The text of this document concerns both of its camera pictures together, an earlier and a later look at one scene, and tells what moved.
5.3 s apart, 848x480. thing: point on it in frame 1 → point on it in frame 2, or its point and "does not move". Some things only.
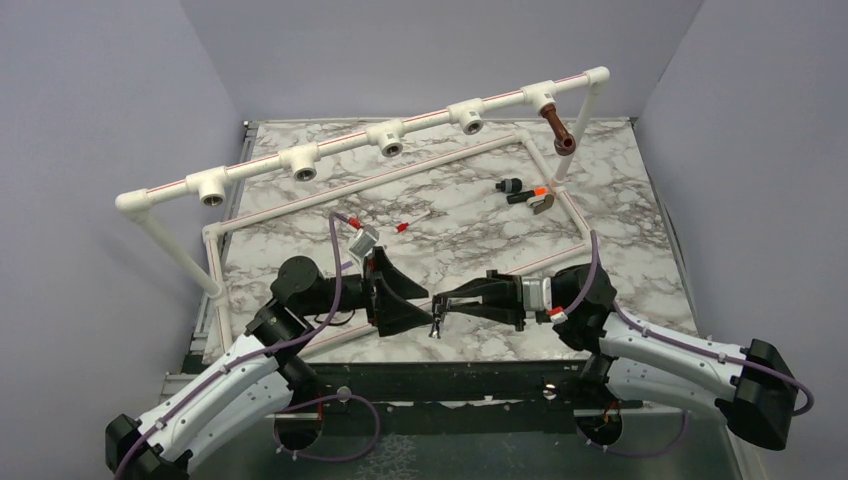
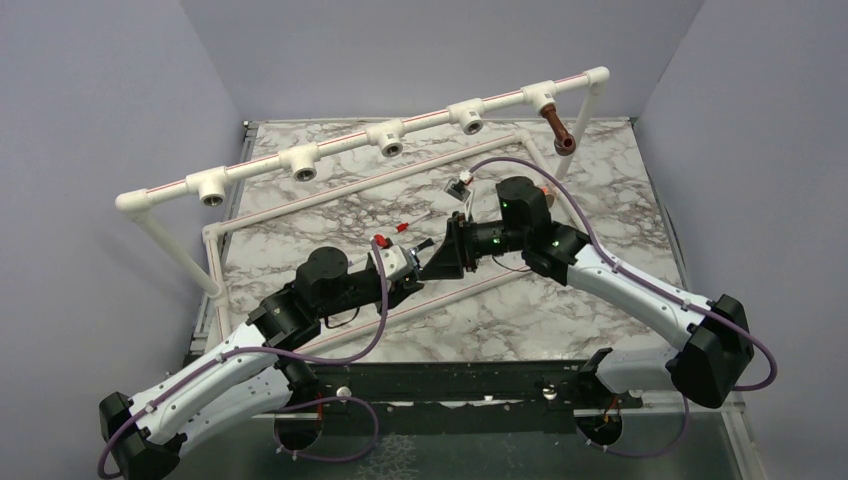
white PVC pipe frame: (302, 164) does not move
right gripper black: (502, 298) → (457, 253)
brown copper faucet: (565, 142) does not move
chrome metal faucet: (439, 304) → (423, 244)
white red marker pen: (403, 226) does not move
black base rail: (450, 397) does not move
